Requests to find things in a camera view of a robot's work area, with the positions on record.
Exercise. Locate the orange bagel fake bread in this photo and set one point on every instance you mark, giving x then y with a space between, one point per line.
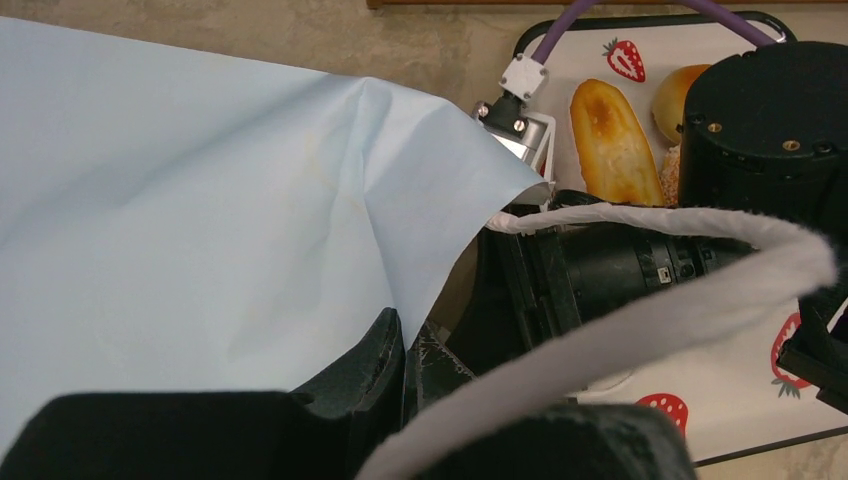
667 106

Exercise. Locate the light blue paper bag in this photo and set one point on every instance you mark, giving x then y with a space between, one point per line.
179 221

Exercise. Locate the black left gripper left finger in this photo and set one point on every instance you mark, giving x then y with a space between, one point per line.
323 429

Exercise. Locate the long fake baguette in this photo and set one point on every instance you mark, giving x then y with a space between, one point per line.
616 160

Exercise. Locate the strawberry print white tray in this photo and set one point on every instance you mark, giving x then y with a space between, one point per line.
728 399

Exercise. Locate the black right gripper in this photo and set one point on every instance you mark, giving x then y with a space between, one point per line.
764 131

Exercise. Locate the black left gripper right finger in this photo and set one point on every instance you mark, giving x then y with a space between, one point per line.
575 441

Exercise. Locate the pink sugared fake donut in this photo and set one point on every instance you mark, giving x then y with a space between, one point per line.
669 175

